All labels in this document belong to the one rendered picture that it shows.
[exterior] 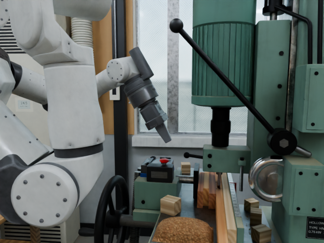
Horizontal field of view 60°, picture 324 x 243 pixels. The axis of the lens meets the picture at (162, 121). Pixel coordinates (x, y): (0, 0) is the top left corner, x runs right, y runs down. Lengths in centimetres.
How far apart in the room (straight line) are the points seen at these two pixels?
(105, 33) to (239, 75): 165
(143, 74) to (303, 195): 52
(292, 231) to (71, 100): 67
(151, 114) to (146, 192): 24
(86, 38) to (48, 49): 181
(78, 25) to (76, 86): 183
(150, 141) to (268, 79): 152
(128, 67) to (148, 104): 12
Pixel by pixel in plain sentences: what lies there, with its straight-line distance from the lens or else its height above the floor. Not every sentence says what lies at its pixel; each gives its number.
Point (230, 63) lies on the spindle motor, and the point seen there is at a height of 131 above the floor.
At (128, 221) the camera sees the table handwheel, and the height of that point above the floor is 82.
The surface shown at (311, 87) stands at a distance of 69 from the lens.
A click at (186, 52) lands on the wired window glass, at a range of 227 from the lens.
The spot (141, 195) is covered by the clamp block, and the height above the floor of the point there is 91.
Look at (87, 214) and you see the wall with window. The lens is 258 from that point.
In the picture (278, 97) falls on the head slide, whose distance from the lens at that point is 80.
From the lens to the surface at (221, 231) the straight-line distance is 67.
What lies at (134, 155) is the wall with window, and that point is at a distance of 230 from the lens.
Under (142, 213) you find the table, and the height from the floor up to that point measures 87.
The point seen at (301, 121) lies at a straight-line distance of 70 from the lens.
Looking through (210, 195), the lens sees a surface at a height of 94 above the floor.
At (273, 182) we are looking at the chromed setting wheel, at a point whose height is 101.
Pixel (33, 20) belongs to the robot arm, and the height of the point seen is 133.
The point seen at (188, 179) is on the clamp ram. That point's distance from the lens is 92.
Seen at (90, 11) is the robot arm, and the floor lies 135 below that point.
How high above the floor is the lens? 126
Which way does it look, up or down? 7 degrees down
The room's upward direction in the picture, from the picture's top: straight up
